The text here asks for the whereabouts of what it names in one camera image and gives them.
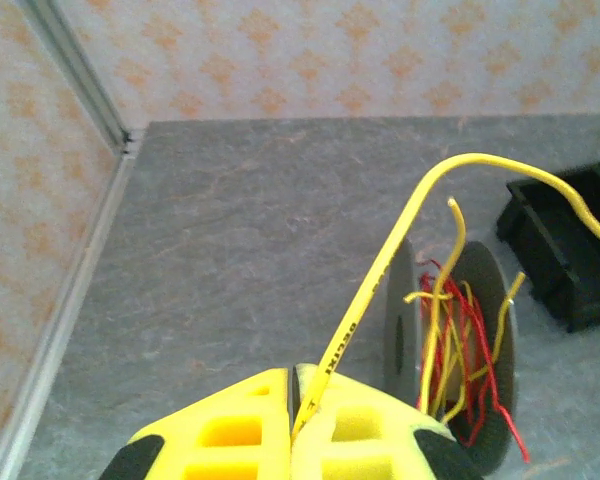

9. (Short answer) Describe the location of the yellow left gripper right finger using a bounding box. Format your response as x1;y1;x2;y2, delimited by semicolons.
292;363;486;480

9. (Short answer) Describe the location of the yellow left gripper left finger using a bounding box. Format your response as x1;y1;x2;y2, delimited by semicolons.
99;366;294;480

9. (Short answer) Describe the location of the long yellow cable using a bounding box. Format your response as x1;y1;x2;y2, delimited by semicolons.
289;152;600;446

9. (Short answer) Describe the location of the thin red wire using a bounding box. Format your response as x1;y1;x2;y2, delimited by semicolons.
413;257;532;464

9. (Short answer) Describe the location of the thin yellow wire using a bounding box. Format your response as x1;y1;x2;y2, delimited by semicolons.
403;197;469;419
439;272;527;426

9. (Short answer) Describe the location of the grey cable spool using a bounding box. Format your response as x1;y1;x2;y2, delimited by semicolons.
382;238;520;476

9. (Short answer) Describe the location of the black divided tray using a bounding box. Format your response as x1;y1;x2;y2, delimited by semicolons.
494;157;600;334

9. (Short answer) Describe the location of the aluminium table side rail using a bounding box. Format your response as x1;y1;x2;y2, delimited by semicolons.
0;129;146;480

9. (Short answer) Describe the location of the aluminium frame post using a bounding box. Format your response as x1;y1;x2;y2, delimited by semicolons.
22;0;146;156

